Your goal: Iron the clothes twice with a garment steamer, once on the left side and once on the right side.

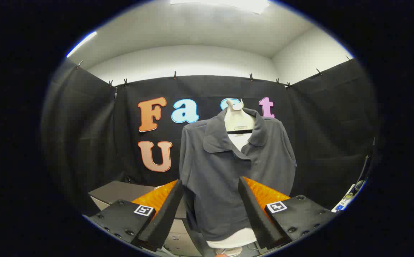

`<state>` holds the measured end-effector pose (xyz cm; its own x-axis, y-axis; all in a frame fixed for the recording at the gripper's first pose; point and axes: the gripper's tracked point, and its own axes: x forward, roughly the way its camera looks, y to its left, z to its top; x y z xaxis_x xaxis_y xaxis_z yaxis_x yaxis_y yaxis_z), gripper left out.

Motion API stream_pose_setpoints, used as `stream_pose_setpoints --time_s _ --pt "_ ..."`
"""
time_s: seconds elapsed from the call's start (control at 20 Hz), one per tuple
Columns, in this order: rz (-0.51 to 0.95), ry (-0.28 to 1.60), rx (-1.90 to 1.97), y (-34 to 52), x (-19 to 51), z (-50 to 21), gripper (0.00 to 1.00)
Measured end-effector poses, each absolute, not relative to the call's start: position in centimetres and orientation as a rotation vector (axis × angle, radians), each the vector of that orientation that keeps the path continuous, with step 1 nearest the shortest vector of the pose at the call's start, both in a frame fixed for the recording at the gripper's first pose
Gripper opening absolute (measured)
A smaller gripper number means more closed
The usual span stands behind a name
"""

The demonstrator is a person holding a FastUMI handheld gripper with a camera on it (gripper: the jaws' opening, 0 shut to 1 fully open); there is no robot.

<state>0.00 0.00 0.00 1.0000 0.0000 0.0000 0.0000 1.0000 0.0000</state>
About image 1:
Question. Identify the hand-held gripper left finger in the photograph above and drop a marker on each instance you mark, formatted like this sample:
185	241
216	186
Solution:
164	214

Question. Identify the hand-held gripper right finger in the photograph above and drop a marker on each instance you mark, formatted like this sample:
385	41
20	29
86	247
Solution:
255	214

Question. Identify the grey button-up shirt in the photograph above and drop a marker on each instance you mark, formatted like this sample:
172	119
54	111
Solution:
214	178

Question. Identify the grey cabinet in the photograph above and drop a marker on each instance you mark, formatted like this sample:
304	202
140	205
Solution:
117	191

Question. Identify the white device with blue label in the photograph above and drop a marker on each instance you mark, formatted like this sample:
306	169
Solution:
344	201

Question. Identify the white mannequin torso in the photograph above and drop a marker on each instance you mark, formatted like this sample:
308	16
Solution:
239	119

